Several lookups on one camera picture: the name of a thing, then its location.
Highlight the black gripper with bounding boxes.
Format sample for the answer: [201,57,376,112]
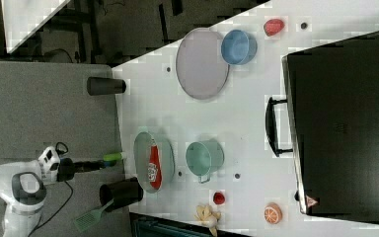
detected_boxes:
[56,158,104,182]

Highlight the red plush ketchup bottle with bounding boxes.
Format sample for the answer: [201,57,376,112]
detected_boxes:
[147,139,162,190]

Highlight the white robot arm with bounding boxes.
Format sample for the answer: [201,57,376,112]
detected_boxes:
[0,146,105,237]

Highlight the green oval strainer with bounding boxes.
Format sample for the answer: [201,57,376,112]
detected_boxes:
[133,131,175,194]

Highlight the green marker pen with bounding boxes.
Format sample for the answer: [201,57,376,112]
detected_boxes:
[103,152,127,162]

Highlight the green plastic spatula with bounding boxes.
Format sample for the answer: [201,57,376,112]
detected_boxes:
[74,200,114,232]

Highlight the teal metal mug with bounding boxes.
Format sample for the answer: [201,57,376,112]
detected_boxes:
[186,139,224,184]

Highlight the grey round plate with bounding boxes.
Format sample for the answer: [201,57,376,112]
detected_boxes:
[176,28,229,100]

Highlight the blue bowl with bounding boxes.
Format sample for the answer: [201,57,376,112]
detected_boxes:
[221,30,258,65]

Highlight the orange slice toy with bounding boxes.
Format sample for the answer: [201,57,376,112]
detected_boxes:
[264,202,282,224]

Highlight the red strawberry toy far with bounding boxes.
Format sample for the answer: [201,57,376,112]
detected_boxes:
[264,19,285,37]

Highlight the black toaster oven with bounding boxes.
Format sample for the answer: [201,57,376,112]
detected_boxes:
[281,31,379,224]

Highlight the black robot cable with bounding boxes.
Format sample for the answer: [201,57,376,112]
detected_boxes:
[28,141,75,237]

